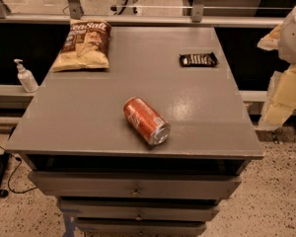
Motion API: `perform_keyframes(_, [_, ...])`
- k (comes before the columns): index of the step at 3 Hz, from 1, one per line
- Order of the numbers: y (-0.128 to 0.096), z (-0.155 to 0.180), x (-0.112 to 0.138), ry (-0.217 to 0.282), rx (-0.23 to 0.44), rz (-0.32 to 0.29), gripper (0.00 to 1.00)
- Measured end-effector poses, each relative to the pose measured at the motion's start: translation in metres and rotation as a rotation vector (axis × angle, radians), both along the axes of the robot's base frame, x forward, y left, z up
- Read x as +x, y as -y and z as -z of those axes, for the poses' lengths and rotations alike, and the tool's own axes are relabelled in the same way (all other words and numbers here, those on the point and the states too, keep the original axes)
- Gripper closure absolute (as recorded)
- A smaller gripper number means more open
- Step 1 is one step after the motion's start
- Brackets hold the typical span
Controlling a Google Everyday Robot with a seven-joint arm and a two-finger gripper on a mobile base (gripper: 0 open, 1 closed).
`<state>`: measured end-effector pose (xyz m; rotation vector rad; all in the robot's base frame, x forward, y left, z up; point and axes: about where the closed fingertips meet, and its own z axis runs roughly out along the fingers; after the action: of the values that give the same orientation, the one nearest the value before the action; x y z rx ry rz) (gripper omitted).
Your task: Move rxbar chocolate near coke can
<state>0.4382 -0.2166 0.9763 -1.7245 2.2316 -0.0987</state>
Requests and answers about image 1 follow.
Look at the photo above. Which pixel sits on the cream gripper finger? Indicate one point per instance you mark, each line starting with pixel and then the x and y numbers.
pixel 280 99
pixel 271 40

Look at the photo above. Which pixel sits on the black rxbar chocolate bar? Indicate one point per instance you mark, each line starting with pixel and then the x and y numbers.
pixel 198 60

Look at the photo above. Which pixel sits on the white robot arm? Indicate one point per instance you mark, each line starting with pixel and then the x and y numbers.
pixel 287 41

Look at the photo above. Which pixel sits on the red coke can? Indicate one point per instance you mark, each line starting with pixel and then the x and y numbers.
pixel 146 121

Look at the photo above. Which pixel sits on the sea salt chips bag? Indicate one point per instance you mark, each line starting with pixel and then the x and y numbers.
pixel 86 46

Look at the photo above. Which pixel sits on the grey drawer cabinet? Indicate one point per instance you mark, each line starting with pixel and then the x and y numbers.
pixel 147 147

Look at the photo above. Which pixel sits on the white pump dispenser bottle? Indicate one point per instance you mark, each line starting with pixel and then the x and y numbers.
pixel 26 77

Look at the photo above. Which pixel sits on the metal window railing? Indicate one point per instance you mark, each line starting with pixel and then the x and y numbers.
pixel 241 15

